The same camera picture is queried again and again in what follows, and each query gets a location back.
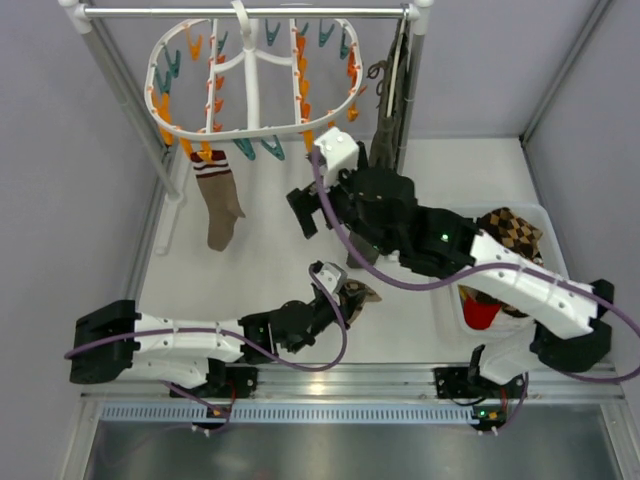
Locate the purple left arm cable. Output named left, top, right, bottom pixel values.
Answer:
left=63, top=264, right=349, bottom=372

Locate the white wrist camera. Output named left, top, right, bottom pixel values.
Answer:
left=309, top=261, right=347, bottom=295
left=313, top=127, right=359, bottom=188

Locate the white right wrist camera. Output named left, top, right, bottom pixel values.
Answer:
left=313, top=127, right=359, bottom=188

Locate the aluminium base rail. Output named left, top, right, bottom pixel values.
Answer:
left=82, top=362, right=621, bottom=401

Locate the pile of colourful socks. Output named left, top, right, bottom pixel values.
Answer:
left=448, top=214, right=546, bottom=332

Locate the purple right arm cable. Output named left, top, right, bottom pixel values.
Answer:
left=310, top=149, right=640, bottom=384

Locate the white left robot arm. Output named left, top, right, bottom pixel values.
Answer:
left=65, top=280, right=368, bottom=392

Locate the white oval clip hanger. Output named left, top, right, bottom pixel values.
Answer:
left=144, top=1, right=364, bottom=144

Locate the plain brown sock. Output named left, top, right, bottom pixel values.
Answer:
left=189, top=150, right=246, bottom=252

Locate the olive green hanging garment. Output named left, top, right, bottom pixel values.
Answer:
left=367, top=20, right=410, bottom=170

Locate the tan brown argyle sock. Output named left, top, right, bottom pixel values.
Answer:
left=339, top=279, right=382, bottom=326

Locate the metal clothes rack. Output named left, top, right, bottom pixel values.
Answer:
left=57, top=0, right=434, bottom=261

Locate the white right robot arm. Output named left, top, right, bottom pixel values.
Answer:
left=286, top=168, right=614, bottom=385

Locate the white slotted cable duct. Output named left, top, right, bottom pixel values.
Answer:
left=100, top=402, right=503, bottom=425

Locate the large yellow brown argyle sock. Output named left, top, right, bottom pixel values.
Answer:
left=476, top=207, right=543, bottom=260

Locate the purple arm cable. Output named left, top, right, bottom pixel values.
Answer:
left=63, top=264, right=349, bottom=372
left=310, top=149, right=640, bottom=384

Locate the white plastic basket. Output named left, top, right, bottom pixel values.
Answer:
left=432, top=202, right=569, bottom=341

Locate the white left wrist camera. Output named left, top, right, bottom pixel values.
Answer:
left=309, top=261, right=347, bottom=295

